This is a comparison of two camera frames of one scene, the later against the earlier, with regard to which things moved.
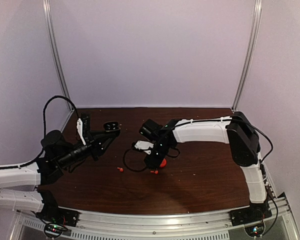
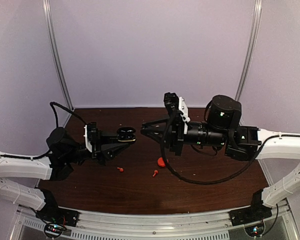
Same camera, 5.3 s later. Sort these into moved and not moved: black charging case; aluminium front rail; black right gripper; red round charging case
Moved: black charging case; black right gripper
Not moved: red round charging case; aluminium front rail
